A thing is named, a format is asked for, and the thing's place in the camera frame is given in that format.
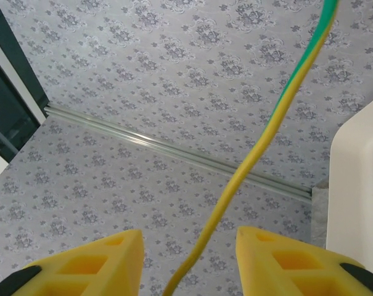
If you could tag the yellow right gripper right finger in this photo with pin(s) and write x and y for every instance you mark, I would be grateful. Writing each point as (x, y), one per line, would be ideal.
(281, 268)

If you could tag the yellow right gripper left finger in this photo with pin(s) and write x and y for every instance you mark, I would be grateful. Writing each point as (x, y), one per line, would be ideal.
(112, 265)

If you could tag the white plastic tray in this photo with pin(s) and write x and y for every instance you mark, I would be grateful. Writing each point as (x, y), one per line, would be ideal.
(355, 185)

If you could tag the dark glass panel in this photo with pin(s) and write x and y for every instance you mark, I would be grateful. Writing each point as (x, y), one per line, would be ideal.
(7, 101)

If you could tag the aluminium frame post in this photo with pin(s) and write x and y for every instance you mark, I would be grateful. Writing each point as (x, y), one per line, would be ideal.
(174, 147)

